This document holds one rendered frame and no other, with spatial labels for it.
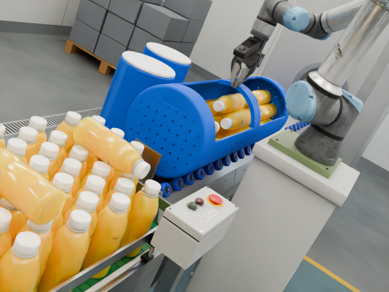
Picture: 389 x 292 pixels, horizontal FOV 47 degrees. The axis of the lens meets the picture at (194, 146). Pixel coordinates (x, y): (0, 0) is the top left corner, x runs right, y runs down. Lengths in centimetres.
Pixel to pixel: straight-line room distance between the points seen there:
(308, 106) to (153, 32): 372
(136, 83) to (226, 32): 470
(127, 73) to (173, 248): 131
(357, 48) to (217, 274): 88
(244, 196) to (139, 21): 374
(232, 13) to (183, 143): 551
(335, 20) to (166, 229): 92
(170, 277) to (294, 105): 62
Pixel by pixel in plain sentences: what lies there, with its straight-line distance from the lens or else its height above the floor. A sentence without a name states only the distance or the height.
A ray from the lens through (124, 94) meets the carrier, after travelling 218.
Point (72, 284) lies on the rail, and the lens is 91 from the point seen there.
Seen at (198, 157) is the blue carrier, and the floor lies 108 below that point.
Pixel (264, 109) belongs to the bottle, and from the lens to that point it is 196.
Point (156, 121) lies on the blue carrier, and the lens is 136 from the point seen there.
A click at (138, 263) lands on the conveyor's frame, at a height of 90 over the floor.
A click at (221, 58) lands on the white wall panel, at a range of 678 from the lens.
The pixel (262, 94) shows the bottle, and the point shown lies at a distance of 199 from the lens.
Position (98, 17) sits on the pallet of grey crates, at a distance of 536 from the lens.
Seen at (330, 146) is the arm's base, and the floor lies 123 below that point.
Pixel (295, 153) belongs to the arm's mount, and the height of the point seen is 117.
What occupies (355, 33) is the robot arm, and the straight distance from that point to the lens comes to 133.
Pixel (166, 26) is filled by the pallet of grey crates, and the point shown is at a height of 82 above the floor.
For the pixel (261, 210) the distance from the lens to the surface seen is 150.
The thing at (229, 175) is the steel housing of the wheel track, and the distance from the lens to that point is 179.
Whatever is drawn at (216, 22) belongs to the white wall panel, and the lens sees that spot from 684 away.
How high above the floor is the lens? 158
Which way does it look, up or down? 21 degrees down
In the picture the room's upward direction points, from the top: 25 degrees clockwise
